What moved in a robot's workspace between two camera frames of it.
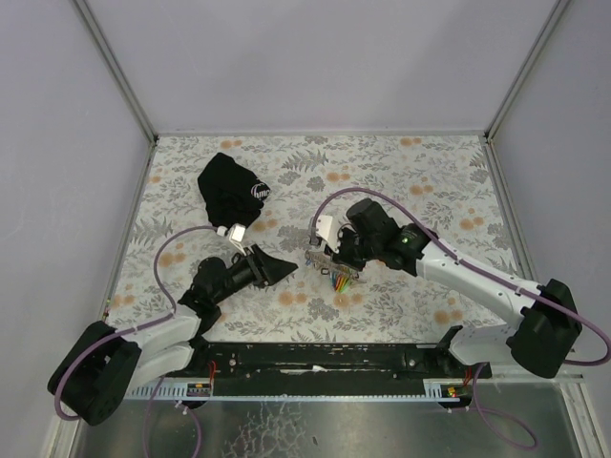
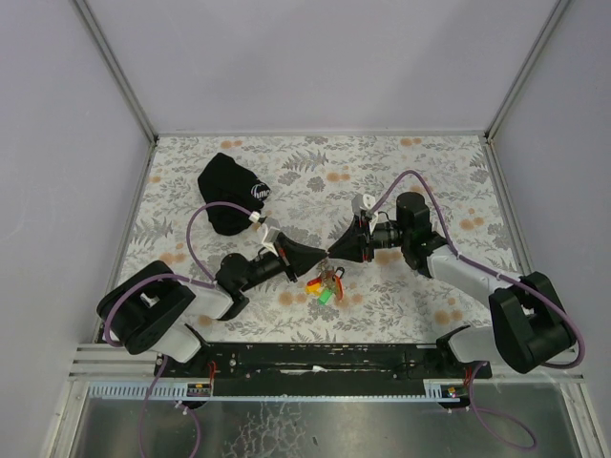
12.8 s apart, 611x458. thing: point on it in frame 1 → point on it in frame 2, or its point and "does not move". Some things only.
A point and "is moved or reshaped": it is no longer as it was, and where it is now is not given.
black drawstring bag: [233, 194] does not move
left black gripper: [257, 268] → [287, 260]
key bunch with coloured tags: [341, 276] is moved or reshaped
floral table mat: [445, 181] does not move
